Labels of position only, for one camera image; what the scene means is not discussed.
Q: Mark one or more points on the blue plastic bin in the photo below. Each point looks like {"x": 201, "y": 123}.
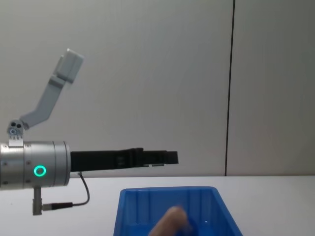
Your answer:
{"x": 214, "y": 211}

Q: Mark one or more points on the tan rounded object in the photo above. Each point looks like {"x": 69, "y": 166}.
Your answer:
{"x": 172, "y": 220}

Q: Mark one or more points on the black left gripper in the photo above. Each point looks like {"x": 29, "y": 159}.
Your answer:
{"x": 98, "y": 161}

